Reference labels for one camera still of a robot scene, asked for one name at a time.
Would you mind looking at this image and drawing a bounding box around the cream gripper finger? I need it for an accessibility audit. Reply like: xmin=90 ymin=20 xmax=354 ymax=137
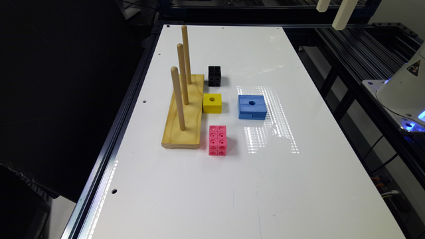
xmin=332 ymin=0 xmax=358 ymax=31
xmin=316 ymin=0 xmax=331 ymax=13

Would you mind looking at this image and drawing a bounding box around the pink linking cube block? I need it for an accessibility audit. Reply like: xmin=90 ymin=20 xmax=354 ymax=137
xmin=209 ymin=125 xmax=227 ymax=156

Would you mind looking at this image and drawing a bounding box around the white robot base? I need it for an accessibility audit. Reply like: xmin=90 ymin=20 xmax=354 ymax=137
xmin=362 ymin=46 xmax=424 ymax=133

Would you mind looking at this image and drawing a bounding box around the blue block with hole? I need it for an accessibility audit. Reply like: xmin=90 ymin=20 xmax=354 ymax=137
xmin=238 ymin=95 xmax=267 ymax=120

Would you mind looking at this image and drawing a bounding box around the black linking cube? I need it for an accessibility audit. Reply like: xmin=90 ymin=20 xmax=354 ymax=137
xmin=208 ymin=66 xmax=221 ymax=87

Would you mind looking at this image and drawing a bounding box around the rear wooden peg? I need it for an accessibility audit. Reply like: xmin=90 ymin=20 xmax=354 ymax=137
xmin=181 ymin=25 xmax=192 ymax=84

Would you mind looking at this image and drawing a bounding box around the wooden peg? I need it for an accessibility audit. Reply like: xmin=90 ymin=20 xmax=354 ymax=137
xmin=181 ymin=25 xmax=192 ymax=84
xmin=171 ymin=66 xmax=186 ymax=131
xmin=177 ymin=43 xmax=189 ymax=105

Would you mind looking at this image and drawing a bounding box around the yellow block with hole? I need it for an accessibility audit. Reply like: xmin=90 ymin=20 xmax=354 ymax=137
xmin=203 ymin=94 xmax=222 ymax=114

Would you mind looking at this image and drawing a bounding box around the middle wooden peg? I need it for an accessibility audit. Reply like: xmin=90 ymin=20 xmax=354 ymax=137
xmin=177 ymin=43 xmax=189 ymax=105

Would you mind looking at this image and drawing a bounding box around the front wooden peg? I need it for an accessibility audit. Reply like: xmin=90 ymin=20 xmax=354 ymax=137
xmin=171 ymin=66 xmax=186 ymax=131

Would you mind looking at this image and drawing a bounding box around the wooden peg board base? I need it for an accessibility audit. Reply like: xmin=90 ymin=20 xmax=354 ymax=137
xmin=161 ymin=74 xmax=205 ymax=149

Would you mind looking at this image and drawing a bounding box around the black aluminium table frame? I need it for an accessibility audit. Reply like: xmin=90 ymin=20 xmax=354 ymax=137
xmin=63 ymin=17 xmax=424 ymax=238

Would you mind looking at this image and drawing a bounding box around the black cables right side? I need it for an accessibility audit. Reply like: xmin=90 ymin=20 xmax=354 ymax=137
xmin=360 ymin=134 xmax=411 ymax=213

